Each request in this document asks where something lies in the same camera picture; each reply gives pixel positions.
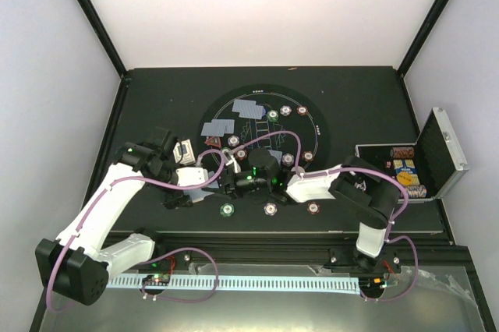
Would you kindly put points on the dealt card top player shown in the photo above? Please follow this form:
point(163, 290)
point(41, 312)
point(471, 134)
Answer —
point(241, 105)

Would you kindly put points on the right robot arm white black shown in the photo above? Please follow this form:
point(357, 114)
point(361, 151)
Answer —
point(372, 197)

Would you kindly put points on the purple chip row in case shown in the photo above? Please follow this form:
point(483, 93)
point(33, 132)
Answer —
point(416, 191)

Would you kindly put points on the left circuit board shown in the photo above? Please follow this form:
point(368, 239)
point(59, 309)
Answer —
point(156, 280)

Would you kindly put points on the white card box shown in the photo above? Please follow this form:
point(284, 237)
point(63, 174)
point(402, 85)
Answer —
point(184, 154)

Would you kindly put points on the green chip stack source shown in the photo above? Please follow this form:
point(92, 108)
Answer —
point(227, 210)

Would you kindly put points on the round black poker mat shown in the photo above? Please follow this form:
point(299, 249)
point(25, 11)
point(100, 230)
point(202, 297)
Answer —
point(293, 134)

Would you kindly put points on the brown chips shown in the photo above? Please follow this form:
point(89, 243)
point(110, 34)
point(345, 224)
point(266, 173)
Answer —
point(308, 156)
point(302, 110)
point(241, 155)

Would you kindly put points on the black aluminium rail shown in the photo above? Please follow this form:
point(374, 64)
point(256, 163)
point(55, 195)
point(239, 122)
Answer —
point(261, 247)

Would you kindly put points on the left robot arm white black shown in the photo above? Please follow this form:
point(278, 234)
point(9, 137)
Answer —
point(76, 264)

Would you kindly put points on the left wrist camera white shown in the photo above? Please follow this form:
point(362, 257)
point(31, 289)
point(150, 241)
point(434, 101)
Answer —
point(189, 176)

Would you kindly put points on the light blue slotted strip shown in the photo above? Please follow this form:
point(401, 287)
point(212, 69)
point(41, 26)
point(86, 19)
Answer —
point(185, 282)

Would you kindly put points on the brown orange chip stack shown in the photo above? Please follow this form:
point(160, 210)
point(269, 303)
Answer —
point(313, 208)

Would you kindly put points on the red triangular button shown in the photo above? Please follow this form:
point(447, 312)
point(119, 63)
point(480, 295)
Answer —
point(214, 142)

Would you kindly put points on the brown chip row in case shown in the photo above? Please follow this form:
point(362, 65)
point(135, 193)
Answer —
point(402, 152)

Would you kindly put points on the aluminium poker case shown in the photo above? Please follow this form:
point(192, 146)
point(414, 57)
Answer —
point(439, 159)

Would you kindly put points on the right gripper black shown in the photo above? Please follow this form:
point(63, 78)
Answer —
point(229, 183)

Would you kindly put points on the circuit board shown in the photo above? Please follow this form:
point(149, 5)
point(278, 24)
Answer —
point(382, 282)
point(156, 280)

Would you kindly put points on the dealt card bottom player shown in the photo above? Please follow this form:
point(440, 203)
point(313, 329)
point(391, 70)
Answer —
point(276, 154)

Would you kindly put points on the dealt card player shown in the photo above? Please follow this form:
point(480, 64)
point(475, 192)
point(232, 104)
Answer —
point(229, 125)
point(276, 154)
point(241, 105)

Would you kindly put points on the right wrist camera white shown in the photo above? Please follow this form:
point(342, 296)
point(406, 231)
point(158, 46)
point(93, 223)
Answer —
point(231, 163)

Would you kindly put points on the boxed card deck in case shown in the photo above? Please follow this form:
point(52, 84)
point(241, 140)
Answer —
point(405, 172)

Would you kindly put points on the right circuit board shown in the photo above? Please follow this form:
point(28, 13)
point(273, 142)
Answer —
point(382, 282)

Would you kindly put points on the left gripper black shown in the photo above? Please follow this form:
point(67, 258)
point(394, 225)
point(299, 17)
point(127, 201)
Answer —
point(177, 199)

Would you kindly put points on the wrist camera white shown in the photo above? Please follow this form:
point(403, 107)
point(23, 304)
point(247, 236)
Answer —
point(231, 163)
point(189, 176)

